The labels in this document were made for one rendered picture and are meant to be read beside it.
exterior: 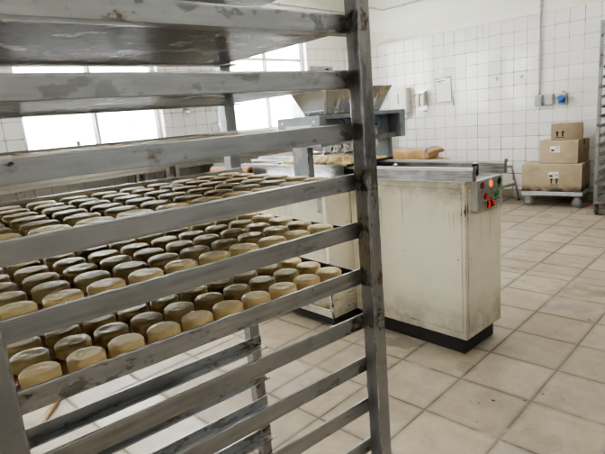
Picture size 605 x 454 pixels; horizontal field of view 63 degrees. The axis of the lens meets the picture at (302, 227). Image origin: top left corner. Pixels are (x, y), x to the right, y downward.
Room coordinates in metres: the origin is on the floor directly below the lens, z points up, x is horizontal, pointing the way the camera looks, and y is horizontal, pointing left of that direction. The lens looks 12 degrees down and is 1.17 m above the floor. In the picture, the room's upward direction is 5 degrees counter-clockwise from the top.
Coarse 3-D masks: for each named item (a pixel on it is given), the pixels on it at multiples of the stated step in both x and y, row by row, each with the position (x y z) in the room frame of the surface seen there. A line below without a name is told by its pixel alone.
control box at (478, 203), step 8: (488, 176) 2.29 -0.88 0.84; (496, 176) 2.28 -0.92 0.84; (472, 184) 2.18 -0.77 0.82; (480, 184) 2.17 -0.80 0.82; (488, 184) 2.22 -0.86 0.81; (496, 184) 2.28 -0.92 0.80; (472, 192) 2.18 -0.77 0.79; (480, 192) 2.18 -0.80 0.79; (488, 192) 2.22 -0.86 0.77; (472, 200) 2.18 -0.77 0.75; (480, 200) 2.18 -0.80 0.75; (488, 200) 2.22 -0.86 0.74; (496, 200) 2.28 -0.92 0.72; (472, 208) 2.18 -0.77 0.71; (480, 208) 2.17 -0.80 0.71
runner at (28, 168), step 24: (144, 144) 0.65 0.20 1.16; (168, 144) 0.68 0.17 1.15; (192, 144) 0.70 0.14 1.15; (216, 144) 0.72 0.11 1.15; (240, 144) 0.75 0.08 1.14; (264, 144) 0.77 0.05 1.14; (288, 144) 0.80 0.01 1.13; (312, 144) 0.83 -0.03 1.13; (0, 168) 0.55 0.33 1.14; (24, 168) 0.57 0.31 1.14; (48, 168) 0.58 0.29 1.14; (72, 168) 0.60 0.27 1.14; (96, 168) 0.61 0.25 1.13; (120, 168) 0.63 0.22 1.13
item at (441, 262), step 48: (384, 192) 2.48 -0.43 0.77; (432, 192) 2.27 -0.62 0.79; (384, 240) 2.49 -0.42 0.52; (432, 240) 2.28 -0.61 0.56; (480, 240) 2.23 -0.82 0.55; (384, 288) 2.51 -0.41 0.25; (432, 288) 2.28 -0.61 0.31; (480, 288) 2.23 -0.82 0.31; (432, 336) 2.32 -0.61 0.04; (480, 336) 2.29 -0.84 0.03
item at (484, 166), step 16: (256, 160) 3.77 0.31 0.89; (272, 160) 3.63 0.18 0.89; (288, 160) 3.49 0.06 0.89; (384, 160) 2.85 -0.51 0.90; (400, 160) 2.77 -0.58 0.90; (416, 160) 2.69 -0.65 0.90; (432, 160) 2.62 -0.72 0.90; (448, 160) 2.54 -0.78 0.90; (464, 160) 2.48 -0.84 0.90; (480, 160) 2.41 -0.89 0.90; (496, 160) 2.35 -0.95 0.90
